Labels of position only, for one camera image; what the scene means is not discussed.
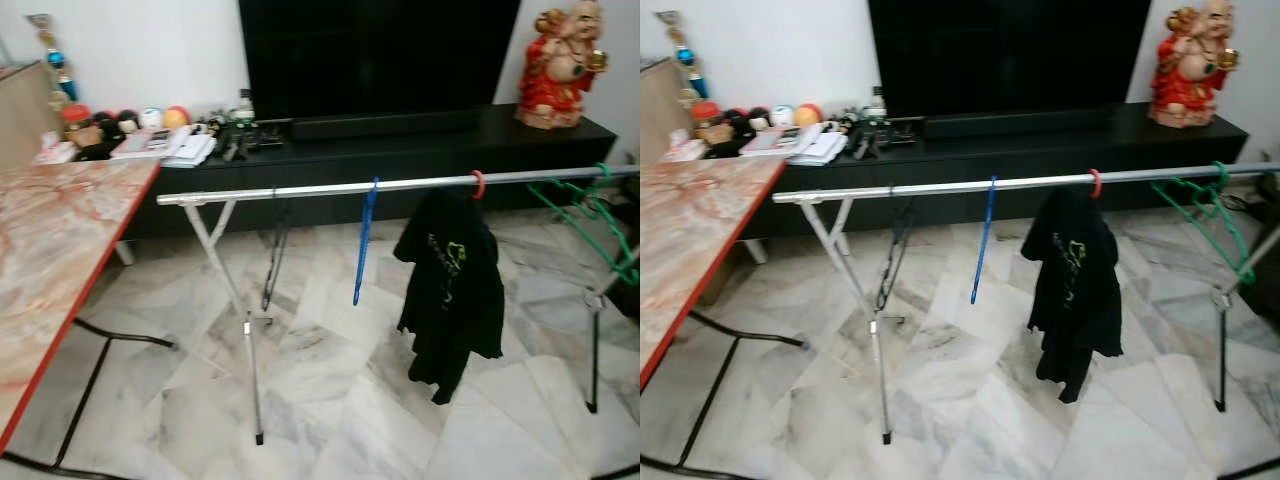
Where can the black printed T-shirt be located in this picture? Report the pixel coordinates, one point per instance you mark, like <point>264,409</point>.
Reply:
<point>1075,290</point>
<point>450,290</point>

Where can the gold and blue trophy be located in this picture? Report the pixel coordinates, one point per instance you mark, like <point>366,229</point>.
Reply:
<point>692,78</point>
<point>62,80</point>

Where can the grey pocket calculator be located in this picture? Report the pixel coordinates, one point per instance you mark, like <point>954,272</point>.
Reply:
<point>156,139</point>
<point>787,137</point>

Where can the red laughing Buddha statue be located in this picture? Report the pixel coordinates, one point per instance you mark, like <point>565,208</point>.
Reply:
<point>560,75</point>
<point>1190,75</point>

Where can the silver metal clothes rack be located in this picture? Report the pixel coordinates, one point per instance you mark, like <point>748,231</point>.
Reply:
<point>320,189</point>
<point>940,187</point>

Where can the small black box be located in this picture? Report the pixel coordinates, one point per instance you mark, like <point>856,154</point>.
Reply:
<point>268,137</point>
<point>900,134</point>

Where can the green bottle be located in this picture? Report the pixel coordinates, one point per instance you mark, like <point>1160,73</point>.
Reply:
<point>243,110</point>
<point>877,108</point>

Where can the black flat television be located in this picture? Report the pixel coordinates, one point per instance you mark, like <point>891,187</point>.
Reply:
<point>1010,55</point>
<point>380,55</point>

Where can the blue plastic clothes hanger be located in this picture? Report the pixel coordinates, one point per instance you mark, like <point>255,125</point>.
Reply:
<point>983,240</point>
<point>365,240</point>

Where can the pink tissue pack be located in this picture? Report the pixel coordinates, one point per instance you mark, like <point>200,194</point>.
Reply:
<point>686,147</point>
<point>56,150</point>

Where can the green plastic clothes hanger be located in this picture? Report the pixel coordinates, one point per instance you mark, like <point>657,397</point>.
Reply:
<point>603,170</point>
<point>1218,170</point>

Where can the orange ball toy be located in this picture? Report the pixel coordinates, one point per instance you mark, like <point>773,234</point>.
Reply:
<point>176,118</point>
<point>808,116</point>

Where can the stack of papers and booklets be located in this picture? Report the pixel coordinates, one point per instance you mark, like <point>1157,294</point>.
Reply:
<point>805,148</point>
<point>175,150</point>

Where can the black remote control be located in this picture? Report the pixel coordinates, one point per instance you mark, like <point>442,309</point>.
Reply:
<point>866,146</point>
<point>235,148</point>

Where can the black soundbar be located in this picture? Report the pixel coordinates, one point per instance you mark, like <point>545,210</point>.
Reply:
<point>385,124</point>

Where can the red plastic clothes hanger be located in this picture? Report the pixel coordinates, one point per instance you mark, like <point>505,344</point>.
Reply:
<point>1095,183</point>
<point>478,185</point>

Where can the red-lidded jar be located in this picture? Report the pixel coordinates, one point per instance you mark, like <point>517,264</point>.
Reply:
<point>708,122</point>
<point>78,125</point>

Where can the black low TV console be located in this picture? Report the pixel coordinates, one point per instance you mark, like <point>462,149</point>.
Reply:
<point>1030,160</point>
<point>400,160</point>

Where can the light wooden cabinet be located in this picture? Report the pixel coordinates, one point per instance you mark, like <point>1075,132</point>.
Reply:
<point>660,110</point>
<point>25,115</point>

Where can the black clothes hanger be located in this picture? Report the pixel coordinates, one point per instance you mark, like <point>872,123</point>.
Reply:
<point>884,295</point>
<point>268,295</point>

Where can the white ball toy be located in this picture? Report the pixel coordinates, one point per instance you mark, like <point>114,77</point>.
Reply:
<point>782,116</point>
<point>150,119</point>

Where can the marble-pattern folding table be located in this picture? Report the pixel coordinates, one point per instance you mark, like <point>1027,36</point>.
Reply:
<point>690,240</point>
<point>50,240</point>

